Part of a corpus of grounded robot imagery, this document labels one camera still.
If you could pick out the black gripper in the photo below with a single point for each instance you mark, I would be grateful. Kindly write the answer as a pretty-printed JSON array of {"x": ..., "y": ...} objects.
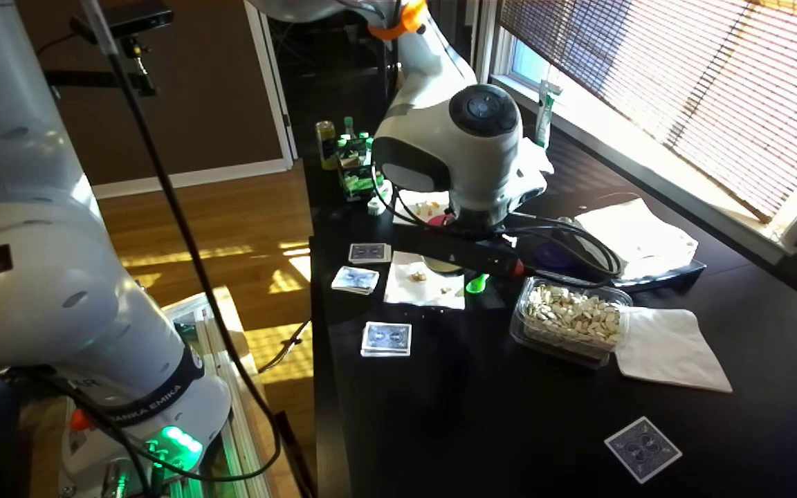
[{"x": 476, "y": 252}]

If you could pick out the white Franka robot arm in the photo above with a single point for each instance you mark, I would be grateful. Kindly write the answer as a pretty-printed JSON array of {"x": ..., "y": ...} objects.
[{"x": 19, "y": 257}]

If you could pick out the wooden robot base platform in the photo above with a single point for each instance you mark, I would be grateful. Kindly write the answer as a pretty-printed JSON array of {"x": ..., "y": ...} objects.
[{"x": 232, "y": 321}]

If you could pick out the white napkin with crumbs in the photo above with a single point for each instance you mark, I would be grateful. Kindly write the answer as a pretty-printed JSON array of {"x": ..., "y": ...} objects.
[{"x": 421, "y": 289}]

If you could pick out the paper sheet with orange print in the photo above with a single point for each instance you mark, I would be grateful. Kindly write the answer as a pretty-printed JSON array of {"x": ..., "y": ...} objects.
[{"x": 426, "y": 207}]

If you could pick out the clear plastic snack container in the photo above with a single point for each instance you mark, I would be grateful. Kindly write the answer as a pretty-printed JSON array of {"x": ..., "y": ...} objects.
[{"x": 567, "y": 319}]

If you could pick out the green capped bottle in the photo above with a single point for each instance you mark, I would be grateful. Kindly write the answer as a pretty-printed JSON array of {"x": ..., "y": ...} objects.
[
  {"x": 358, "y": 182},
  {"x": 369, "y": 153},
  {"x": 349, "y": 139}
]

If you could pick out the stack of white napkins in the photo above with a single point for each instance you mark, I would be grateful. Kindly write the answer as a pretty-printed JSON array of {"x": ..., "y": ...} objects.
[{"x": 636, "y": 238}]

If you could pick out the white spray bottle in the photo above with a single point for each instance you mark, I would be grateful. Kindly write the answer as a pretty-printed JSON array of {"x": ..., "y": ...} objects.
[{"x": 549, "y": 106}]

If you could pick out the green bottles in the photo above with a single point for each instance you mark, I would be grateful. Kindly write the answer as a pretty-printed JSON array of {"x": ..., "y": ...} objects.
[{"x": 325, "y": 142}]

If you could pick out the plain white flat napkin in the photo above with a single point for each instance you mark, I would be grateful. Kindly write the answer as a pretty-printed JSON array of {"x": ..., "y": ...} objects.
[{"x": 670, "y": 350}]

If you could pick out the window blind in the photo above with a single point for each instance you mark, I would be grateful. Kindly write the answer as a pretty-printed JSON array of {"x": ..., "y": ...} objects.
[{"x": 692, "y": 91}]

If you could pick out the black camera on stand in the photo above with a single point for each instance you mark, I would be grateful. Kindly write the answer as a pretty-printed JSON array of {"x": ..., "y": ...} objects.
[{"x": 140, "y": 18}]

